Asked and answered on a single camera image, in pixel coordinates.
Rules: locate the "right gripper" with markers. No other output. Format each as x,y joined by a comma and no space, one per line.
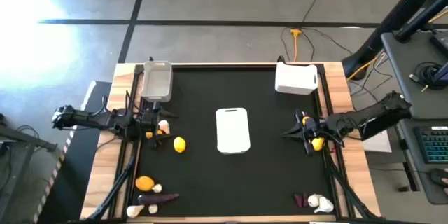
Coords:
316,129

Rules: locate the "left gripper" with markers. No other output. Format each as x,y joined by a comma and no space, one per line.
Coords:
148,122

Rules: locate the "white plastic basket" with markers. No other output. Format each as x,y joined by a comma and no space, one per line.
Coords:
232,131
295,78

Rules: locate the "small purple eggplant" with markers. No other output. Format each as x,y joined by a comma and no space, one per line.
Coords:
305,200
298,200

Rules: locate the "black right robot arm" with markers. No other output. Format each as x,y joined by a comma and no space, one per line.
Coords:
350,120

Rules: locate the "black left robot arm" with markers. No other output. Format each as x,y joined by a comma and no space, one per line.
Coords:
87,120

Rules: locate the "grey plastic basket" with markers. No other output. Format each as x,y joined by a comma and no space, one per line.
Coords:
156,82

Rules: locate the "black table mat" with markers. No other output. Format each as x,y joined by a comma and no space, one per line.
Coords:
266,182

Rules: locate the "long purple eggplant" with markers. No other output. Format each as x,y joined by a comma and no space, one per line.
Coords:
157,199

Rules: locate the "black desk leg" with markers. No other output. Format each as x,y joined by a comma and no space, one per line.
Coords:
378,131

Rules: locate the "white paper sheet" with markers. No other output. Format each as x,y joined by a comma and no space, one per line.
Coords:
379,143

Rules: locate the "black floor mat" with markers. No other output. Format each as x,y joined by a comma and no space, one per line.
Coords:
75,168

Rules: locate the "grey desk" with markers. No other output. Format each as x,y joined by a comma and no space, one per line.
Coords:
407,154
402,77

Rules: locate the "black metal stand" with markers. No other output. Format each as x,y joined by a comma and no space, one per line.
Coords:
28,139

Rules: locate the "backlit keyboard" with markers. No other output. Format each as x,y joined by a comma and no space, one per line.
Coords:
434,145

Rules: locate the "black tower fan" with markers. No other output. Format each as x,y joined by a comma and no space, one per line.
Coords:
392,21

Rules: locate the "black computer mouse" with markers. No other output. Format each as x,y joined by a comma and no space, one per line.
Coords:
437,176

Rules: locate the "person's hand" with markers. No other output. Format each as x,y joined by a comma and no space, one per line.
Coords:
446,187

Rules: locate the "black monitor pole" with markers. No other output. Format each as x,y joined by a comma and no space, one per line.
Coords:
420,19

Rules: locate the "black frame brace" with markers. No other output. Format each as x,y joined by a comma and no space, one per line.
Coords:
346,187
117,185

